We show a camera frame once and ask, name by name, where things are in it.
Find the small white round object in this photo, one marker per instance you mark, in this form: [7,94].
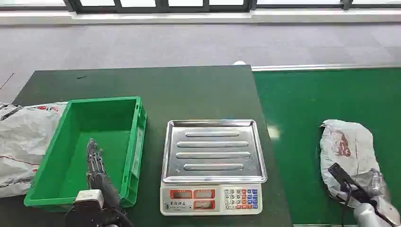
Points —
[239,63]

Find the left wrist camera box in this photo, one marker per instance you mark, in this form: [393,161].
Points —
[89,200]

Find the electronic scale steel tray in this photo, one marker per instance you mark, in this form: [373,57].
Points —
[213,150]

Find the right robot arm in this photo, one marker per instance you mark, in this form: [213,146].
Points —
[366,216]

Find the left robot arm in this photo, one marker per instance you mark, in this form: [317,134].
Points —
[94,219]

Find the grey parcel bag red print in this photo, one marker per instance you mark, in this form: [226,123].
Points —
[351,141]

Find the dark window frame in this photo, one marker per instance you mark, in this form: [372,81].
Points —
[163,7]

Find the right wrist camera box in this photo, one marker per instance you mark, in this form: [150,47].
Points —
[346,180]

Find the large grey parcel sack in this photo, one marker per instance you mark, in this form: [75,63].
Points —
[25,141]

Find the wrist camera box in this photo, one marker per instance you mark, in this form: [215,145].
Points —
[346,180]
[89,200]

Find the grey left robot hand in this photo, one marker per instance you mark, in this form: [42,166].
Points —
[101,185]

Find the green plastic crate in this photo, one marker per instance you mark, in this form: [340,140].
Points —
[62,169]

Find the silver conveyor side rail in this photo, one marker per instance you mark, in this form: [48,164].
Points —
[313,67]

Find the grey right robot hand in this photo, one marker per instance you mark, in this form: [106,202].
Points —
[380,188]

